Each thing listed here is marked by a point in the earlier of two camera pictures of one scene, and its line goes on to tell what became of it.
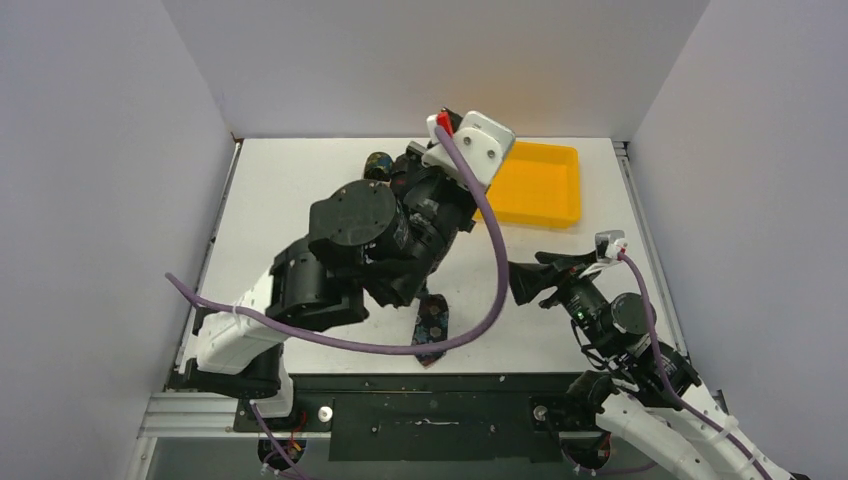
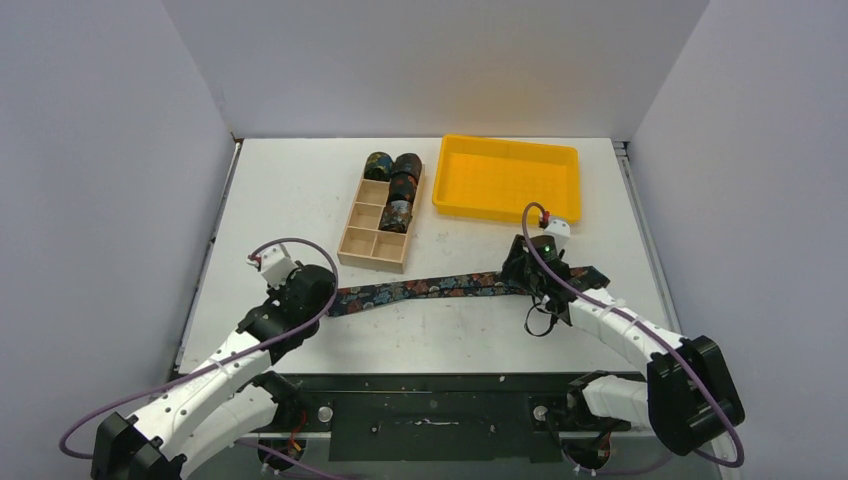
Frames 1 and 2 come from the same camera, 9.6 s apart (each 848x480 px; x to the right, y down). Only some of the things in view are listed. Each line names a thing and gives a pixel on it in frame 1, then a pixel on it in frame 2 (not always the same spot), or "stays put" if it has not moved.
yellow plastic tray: x=537 y=184 stays put
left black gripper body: x=432 y=205 to x=278 y=293
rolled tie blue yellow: x=378 y=166 stays put
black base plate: x=428 y=418 stays put
